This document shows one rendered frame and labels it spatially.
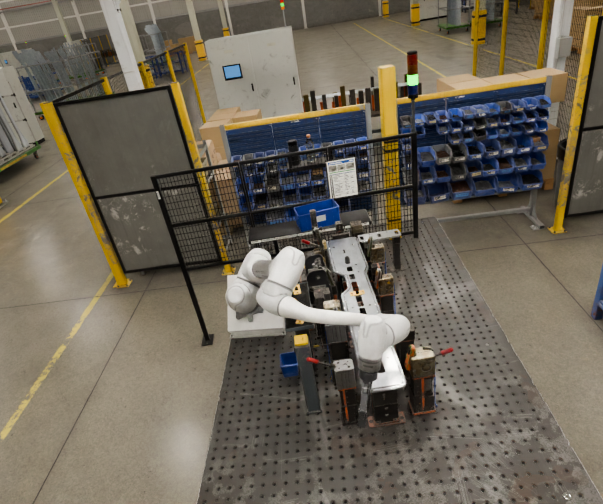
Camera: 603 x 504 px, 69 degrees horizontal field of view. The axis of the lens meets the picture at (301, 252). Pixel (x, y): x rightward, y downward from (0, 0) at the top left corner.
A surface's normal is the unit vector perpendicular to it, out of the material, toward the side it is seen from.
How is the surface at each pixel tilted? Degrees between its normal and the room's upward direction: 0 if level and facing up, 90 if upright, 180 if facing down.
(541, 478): 0
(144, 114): 89
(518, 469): 0
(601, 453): 0
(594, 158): 90
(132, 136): 90
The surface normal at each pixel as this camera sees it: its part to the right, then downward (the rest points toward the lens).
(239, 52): 0.00, 0.51
